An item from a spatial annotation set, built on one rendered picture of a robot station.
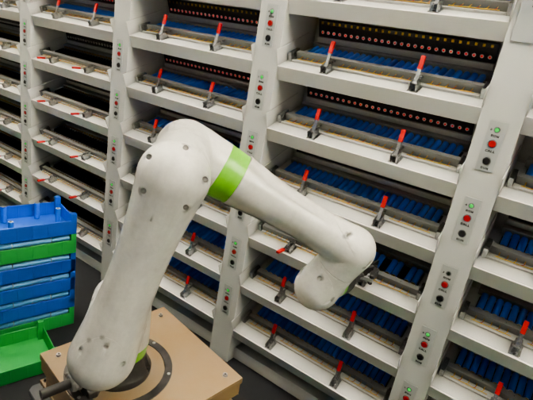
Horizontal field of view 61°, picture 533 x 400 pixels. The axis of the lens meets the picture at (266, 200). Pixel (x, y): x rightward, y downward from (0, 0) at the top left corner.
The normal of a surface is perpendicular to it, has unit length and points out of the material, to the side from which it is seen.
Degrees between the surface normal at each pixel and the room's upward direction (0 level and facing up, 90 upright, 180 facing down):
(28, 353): 0
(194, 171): 66
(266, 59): 90
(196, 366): 2
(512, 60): 90
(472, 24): 111
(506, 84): 90
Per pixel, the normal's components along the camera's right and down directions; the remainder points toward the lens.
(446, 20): -0.59, 0.50
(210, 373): 0.15, -0.92
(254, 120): -0.57, 0.18
